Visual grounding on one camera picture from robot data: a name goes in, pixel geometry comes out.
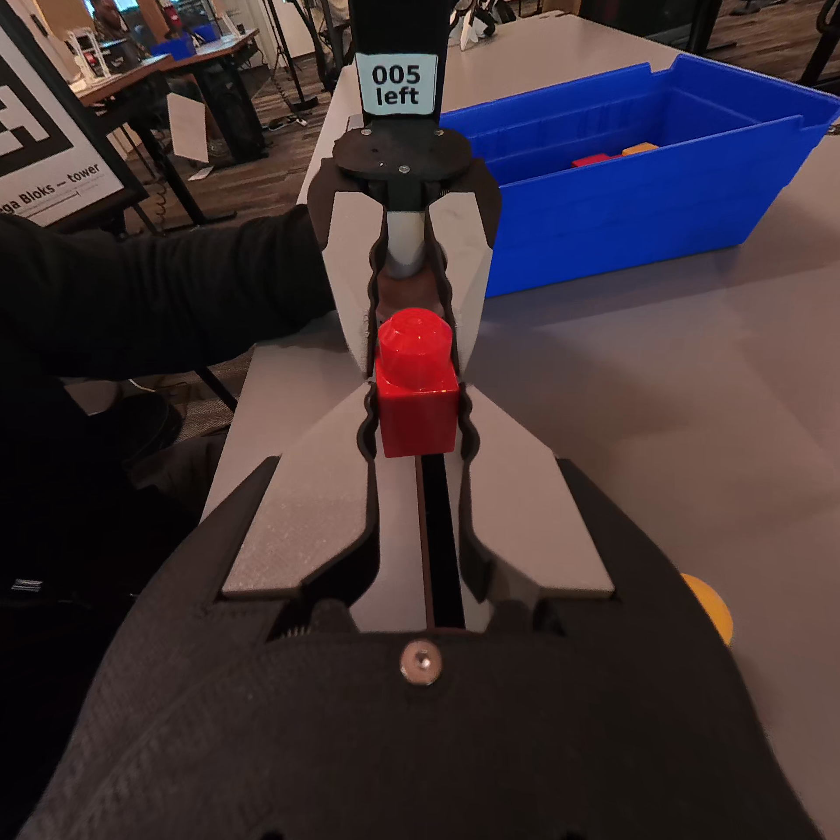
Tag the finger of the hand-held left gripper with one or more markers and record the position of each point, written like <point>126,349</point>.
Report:
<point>348,262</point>
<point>469,262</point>

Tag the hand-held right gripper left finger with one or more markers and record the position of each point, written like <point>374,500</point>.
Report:
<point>302,518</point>

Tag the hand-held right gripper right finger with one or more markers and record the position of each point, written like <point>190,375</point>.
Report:
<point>538,518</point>

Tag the red mega block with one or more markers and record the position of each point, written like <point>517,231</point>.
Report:
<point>417,407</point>

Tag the blue plastic storage bin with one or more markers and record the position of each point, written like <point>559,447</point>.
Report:
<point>623,216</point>

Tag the pile of blocks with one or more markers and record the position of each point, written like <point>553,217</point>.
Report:
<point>604,159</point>

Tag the yellow mega block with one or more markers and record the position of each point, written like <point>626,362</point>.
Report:
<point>712,610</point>

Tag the person's left forearm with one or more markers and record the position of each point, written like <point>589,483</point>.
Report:
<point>164,295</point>

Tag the wooden top desk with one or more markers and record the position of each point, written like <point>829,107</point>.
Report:
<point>197,56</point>

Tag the framed marker sign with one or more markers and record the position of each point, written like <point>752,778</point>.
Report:
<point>46,151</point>

